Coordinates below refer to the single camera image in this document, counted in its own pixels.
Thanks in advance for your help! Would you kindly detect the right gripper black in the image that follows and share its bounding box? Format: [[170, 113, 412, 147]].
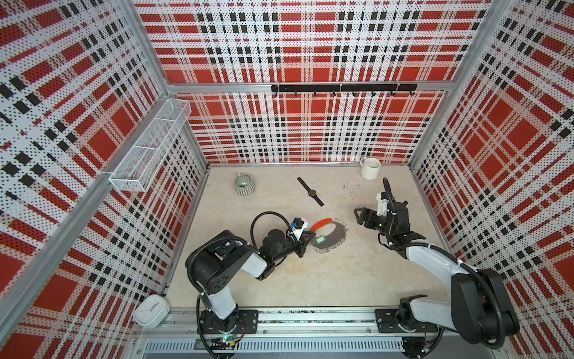
[[354, 206, 394, 238]]

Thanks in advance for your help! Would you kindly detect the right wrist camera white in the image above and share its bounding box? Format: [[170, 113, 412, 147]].
[[377, 191, 390, 218]]

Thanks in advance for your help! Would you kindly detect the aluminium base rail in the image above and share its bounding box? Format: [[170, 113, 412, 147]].
[[127, 306, 503, 358]]

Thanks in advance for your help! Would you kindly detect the black wrist watch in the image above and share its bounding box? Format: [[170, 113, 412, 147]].
[[297, 177, 324, 206]]

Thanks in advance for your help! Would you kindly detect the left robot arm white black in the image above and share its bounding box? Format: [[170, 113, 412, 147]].
[[185, 227, 315, 334]]

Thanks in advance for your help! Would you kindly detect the grey ribbed ceramic cup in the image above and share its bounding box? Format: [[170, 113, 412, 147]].
[[234, 173, 256, 197]]

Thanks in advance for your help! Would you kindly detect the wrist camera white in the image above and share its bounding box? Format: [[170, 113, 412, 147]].
[[288, 217, 309, 242], [377, 191, 390, 218]]

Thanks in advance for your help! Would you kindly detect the white wire mesh basket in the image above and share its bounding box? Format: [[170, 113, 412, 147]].
[[110, 99, 191, 192]]

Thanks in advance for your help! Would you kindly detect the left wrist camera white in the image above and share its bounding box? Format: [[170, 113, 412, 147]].
[[288, 217, 309, 242]]

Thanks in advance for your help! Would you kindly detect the white ceramic mug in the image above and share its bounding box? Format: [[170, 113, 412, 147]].
[[360, 157, 381, 180]]

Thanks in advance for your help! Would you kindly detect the black hook rail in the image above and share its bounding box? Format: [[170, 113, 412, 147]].
[[271, 83, 418, 94]]

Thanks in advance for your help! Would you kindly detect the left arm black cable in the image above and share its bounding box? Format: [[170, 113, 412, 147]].
[[184, 210, 292, 306]]

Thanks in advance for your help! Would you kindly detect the white object beside base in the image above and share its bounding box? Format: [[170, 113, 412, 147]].
[[132, 294, 171, 329]]

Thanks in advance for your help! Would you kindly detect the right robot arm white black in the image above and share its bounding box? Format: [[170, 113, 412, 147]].
[[354, 196, 520, 349]]

